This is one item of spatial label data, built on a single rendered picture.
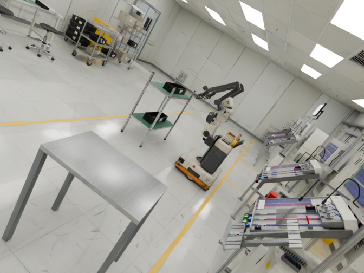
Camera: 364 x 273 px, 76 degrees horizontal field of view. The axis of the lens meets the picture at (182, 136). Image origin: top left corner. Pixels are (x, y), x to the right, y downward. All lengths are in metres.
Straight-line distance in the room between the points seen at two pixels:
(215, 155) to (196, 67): 8.21
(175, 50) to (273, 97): 5.04
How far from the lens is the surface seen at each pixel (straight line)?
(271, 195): 3.08
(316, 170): 3.49
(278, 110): 10.70
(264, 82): 10.76
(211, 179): 3.63
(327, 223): 2.14
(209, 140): 3.60
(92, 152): 1.61
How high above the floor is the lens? 1.65
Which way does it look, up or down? 18 degrees down
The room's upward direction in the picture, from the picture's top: 33 degrees clockwise
